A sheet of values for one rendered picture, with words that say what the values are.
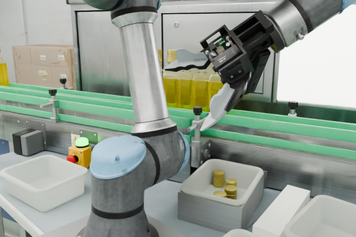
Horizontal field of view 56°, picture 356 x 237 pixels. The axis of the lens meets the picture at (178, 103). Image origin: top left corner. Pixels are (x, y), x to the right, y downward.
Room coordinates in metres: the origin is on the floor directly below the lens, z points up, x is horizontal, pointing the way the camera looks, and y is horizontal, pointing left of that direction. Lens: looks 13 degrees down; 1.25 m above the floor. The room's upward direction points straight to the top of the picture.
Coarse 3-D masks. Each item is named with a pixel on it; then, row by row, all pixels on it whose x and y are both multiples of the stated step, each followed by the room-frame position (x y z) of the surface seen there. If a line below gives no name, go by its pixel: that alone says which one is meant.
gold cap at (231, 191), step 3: (225, 186) 0.83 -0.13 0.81; (228, 186) 0.83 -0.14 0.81; (231, 186) 0.83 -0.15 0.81; (234, 186) 0.83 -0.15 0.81; (225, 189) 0.82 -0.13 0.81; (228, 189) 0.82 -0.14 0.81; (231, 189) 0.82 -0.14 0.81; (234, 189) 0.82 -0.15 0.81; (225, 192) 0.82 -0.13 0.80; (228, 192) 0.81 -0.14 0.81; (231, 192) 0.81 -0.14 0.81; (234, 192) 0.81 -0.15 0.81; (228, 195) 0.81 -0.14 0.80; (231, 195) 0.81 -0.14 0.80; (234, 195) 0.81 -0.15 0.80; (231, 198) 0.81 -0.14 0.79; (234, 198) 0.81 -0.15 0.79
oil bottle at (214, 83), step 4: (212, 76) 1.07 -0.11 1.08; (216, 76) 1.06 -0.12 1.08; (208, 80) 1.07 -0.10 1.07; (212, 80) 1.06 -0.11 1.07; (216, 80) 1.06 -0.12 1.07; (208, 84) 1.07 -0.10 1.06; (212, 84) 1.06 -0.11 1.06; (216, 84) 1.06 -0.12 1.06; (220, 84) 1.05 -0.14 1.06; (224, 84) 1.06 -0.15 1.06; (208, 88) 1.07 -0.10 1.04; (212, 88) 1.06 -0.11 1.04; (216, 88) 1.06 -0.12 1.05; (220, 88) 1.05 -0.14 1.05; (208, 92) 1.07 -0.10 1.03; (212, 92) 1.06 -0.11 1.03; (216, 92) 1.06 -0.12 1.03; (208, 96) 1.07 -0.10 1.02; (212, 96) 1.06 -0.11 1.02; (208, 100) 1.07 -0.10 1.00; (208, 104) 1.07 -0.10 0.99; (208, 108) 1.07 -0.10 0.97
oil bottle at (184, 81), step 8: (184, 72) 1.12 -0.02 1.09; (192, 72) 1.13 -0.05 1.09; (176, 80) 1.12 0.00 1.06; (184, 80) 1.11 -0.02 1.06; (176, 88) 1.12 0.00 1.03; (184, 88) 1.11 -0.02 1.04; (176, 96) 1.12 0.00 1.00; (184, 96) 1.11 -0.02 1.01; (176, 104) 1.12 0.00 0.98; (184, 104) 1.11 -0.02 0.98
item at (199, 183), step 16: (208, 160) 0.95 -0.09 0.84; (224, 160) 0.95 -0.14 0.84; (192, 176) 0.84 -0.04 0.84; (208, 176) 0.93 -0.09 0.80; (224, 176) 0.94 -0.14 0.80; (240, 176) 0.91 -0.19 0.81; (256, 176) 0.84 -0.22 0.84; (192, 192) 0.76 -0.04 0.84; (208, 192) 0.88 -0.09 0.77; (240, 192) 0.88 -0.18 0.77
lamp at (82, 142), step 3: (78, 138) 1.12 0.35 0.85; (81, 138) 1.12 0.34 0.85; (84, 138) 1.12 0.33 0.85; (78, 141) 1.10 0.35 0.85; (81, 141) 1.10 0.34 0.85; (84, 141) 1.10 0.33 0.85; (87, 141) 1.11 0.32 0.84; (78, 144) 1.10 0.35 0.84; (81, 144) 1.10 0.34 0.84; (84, 144) 1.10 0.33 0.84; (87, 144) 1.11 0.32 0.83; (78, 147) 1.10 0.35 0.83; (81, 147) 1.10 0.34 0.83; (84, 147) 1.10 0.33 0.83
